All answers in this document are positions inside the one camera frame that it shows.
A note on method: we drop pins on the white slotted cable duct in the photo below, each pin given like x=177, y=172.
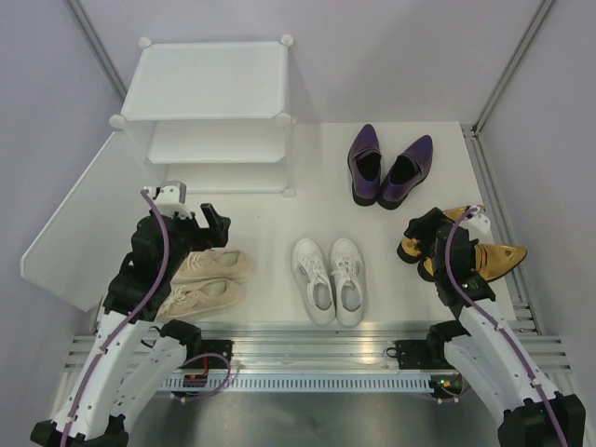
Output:
x=330, y=383

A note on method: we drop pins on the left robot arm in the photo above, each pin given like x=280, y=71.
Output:
x=133, y=354

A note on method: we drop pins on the lower beige sneaker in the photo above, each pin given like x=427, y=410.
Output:
x=198, y=300

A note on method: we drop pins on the right white sneaker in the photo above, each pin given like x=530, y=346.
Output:
x=348, y=274

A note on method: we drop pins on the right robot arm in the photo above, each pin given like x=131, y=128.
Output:
x=528, y=408

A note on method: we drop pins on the white sneaker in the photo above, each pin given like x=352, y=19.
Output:
x=348, y=274
x=313, y=281

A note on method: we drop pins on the lower gold pointed shoe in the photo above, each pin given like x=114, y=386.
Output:
x=491, y=261

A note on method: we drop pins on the aluminium frame post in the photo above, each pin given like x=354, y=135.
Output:
x=91, y=36
x=529, y=35

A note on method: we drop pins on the upper gold pointed shoe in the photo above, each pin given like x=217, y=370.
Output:
x=414, y=258

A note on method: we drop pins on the left white sneaker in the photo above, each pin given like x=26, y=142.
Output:
x=313, y=281

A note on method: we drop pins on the aluminium rail base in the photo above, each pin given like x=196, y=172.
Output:
x=305, y=347

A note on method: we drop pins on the purple loafer shoe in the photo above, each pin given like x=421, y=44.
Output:
x=364, y=164
x=410, y=169

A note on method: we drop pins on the white plastic shoe cabinet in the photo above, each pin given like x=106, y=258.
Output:
x=215, y=116

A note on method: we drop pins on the beige sneaker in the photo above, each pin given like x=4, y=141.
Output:
x=198, y=300
x=217, y=263

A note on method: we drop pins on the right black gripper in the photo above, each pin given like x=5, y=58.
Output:
x=430, y=221

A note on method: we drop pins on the white cabinet door panel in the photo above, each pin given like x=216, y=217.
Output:
x=81, y=247

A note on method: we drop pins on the left aluminium frame post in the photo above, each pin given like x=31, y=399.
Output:
x=91, y=36

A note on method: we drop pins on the gold pointed shoe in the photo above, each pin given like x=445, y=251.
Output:
x=414, y=258
x=491, y=261

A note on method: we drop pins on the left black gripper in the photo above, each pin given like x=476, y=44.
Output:
x=215, y=236

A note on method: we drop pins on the upper beige sneaker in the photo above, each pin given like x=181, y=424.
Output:
x=217, y=263

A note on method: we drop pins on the right aluminium frame post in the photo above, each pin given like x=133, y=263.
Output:
x=529, y=35

